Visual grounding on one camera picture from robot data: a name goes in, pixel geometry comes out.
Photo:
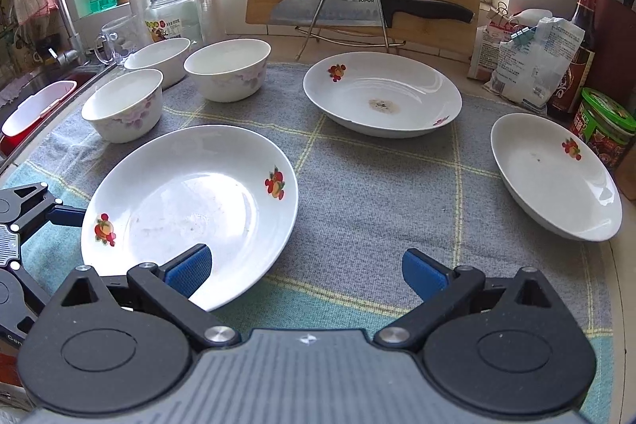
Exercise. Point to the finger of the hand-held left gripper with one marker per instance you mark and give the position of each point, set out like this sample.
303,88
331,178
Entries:
67,216
32,287

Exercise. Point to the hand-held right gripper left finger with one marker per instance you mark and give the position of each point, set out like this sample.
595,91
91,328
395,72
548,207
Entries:
191,270

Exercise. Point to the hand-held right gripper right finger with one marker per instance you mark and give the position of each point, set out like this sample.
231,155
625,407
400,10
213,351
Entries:
422,272

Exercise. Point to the white plate two fruit prints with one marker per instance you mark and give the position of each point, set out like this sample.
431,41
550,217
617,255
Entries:
198,205

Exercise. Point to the white bowl with pink flowers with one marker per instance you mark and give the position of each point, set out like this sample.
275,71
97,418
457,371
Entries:
226,71
121,106
159,56

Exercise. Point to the white plate one fruit print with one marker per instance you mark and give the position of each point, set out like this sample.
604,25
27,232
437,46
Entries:
546,175

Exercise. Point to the grey and teal checked mat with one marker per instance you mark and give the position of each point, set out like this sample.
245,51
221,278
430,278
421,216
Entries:
372,185

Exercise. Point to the white plastic container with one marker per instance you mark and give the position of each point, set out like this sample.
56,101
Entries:
39,106

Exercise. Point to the steel sink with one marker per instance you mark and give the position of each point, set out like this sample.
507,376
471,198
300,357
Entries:
84,74

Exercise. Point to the clear glass mug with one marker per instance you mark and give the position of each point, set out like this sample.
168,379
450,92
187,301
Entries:
119,39

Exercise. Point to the metal faucet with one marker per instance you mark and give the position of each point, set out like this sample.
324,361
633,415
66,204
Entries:
67,26

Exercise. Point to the clear jar with dark lid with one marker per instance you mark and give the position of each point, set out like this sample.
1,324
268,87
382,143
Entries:
174,14

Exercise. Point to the red print seasoning packet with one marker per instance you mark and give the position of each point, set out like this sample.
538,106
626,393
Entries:
484,51

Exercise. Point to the green lid sauce jar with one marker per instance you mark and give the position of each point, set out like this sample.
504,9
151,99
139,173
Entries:
603,131

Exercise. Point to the white seasoning packet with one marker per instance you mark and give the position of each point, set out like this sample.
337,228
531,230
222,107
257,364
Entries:
536,61

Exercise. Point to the dark soy sauce bottle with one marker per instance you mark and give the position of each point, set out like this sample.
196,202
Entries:
579,71

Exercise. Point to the green binder clip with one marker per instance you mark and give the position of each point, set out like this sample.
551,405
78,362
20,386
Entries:
520,35

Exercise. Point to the dark red knife block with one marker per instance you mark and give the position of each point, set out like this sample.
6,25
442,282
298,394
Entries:
618,46

